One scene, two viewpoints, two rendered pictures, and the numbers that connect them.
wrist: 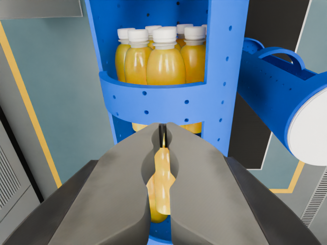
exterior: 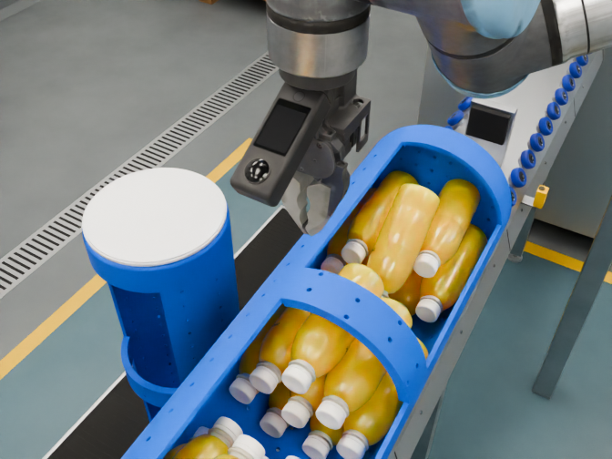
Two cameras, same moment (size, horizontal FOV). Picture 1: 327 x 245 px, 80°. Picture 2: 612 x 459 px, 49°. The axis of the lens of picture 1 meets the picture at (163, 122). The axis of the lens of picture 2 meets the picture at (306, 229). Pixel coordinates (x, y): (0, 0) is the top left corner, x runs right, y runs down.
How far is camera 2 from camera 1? 0.64 m
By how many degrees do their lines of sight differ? 27
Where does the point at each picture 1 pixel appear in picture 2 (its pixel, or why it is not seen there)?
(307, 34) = (56, 427)
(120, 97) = (380, 331)
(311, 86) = (159, 277)
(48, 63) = not seen: outside the picture
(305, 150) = (209, 200)
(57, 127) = not seen: outside the picture
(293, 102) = (189, 270)
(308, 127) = (191, 228)
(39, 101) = not seen: outside the picture
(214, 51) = (256, 321)
